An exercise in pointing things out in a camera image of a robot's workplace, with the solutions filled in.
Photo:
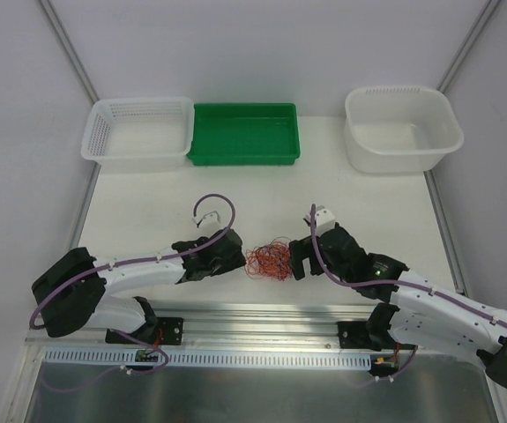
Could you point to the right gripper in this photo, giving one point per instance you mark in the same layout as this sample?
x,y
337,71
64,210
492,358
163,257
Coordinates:
x,y
311,257

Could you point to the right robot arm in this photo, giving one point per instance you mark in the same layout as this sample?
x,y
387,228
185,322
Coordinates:
x,y
410,310

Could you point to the white perforated basket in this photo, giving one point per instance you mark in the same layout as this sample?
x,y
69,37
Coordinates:
x,y
137,135

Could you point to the aluminium frame rail right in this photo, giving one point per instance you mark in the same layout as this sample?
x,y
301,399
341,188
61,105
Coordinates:
x,y
444,229

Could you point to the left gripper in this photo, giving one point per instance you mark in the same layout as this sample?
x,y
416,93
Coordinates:
x,y
229,253

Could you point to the aluminium frame rail left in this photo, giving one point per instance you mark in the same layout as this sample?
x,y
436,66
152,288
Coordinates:
x,y
66,50

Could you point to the green plastic tray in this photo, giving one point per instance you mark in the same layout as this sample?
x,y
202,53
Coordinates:
x,y
245,134

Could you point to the aluminium frame rail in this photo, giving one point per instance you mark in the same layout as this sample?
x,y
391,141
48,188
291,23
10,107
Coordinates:
x,y
66,50
444,229

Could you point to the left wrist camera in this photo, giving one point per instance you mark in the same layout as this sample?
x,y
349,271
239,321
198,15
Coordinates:
x,y
208,222

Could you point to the white slotted cable duct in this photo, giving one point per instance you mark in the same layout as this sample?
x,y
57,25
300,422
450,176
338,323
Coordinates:
x,y
205,358

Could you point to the white plastic tub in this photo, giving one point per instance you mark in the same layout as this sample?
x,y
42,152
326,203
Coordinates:
x,y
400,129

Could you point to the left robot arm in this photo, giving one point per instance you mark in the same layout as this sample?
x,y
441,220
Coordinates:
x,y
81,291

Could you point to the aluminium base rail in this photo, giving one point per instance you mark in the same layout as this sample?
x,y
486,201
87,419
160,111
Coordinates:
x,y
255,327

